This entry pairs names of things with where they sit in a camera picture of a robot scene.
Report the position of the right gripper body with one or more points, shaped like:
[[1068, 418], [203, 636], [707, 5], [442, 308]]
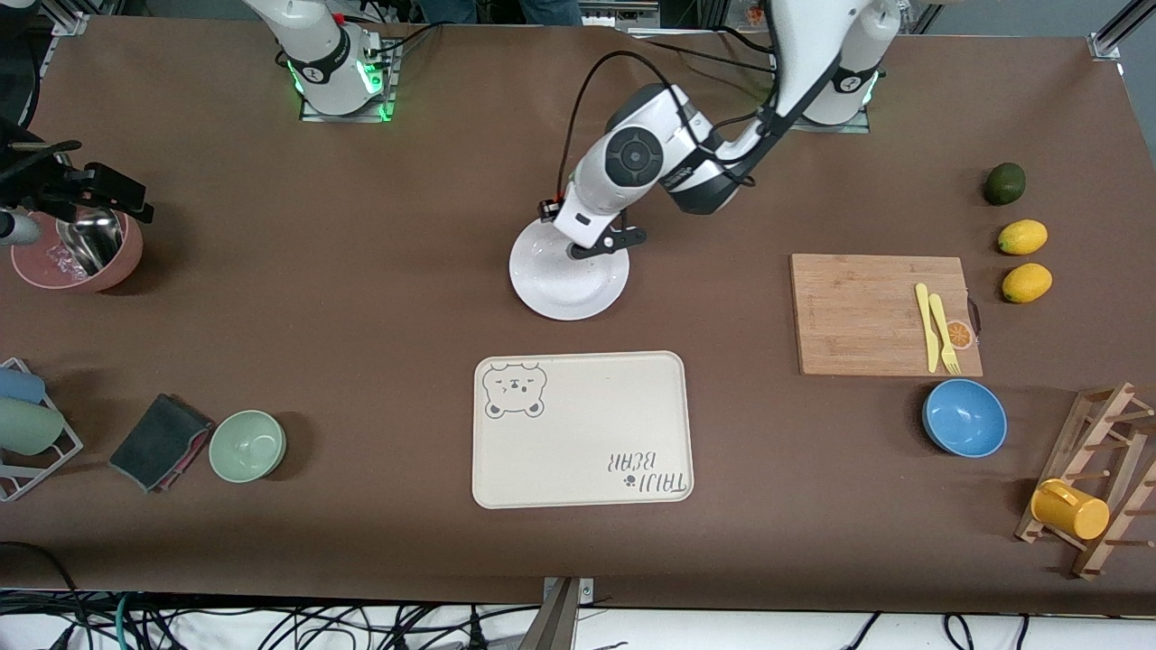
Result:
[[36, 185]]

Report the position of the white round plate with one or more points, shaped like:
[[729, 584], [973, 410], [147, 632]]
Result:
[[560, 289]]

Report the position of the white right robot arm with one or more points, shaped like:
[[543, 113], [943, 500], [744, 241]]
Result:
[[316, 45]]

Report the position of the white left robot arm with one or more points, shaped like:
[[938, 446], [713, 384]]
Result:
[[813, 54]]

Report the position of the shiny steel cup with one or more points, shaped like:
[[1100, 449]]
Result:
[[90, 244]]

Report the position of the pink bowl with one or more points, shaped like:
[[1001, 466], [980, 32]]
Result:
[[113, 269]]

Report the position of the cream tray with bear print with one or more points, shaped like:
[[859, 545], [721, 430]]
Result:
[[578, 433]]

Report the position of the light blue cup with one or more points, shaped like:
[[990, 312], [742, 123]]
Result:
[[20, 385]]

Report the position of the person in blue jeans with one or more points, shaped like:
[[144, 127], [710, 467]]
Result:
[[506, 11]]

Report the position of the brown table cover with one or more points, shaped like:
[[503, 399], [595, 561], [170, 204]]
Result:
[[361, 271]]

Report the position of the dark grey folded cloth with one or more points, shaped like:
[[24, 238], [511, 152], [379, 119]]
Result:
[[158, 442]]

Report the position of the pale green cup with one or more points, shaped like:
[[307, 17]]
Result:
[[27, 427]]

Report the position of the wooden cutting board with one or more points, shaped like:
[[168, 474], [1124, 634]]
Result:
[[867, 316]]

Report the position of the pale green bowl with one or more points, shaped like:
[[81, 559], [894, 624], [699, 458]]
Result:
[[247, 447]]

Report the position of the yellow plastic knife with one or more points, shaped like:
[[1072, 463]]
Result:
[[925, 325]]

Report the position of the yellow plastic fork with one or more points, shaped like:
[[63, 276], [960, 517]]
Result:
[[943, 329]]

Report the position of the dark green avocado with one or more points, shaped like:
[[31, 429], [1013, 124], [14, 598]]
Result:
[[1004, 183]]

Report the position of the blue bowl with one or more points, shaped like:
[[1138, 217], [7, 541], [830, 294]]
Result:
[[964, 420]]

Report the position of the yellow lemon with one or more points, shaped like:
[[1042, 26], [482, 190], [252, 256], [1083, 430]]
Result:
[[1022, 237], [1027, 283]]

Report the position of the yellow mug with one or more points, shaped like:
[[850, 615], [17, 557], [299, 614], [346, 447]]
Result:
[[1070, 510]]

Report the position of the wooden mug rack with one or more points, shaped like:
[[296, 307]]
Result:
[[1124, 469]]

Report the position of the aluminium frame profile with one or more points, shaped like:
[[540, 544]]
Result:
[[1115, 36], [70, 23]]

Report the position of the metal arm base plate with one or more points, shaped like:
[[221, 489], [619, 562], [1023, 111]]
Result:
[[858, 126], [390, 86]]

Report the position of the metal table bracket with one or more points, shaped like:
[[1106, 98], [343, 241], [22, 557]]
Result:
[[564, 614]]

